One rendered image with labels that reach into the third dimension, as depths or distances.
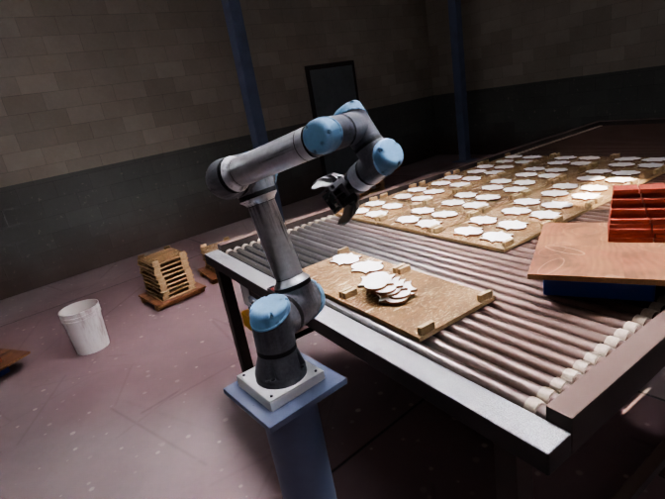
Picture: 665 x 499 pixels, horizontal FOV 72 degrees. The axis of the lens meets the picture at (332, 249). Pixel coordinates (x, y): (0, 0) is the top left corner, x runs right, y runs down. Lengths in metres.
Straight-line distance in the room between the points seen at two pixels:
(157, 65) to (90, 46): 0.81
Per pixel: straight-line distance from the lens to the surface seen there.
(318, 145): 0.98
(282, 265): 1.35
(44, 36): 6.68
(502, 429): 1.13
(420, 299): 1.61
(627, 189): 1.76
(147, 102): 6.83
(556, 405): 1.14
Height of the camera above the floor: 1.65
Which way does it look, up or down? 19 degrees down
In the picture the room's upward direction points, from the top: 10 degrees counter-clockwise
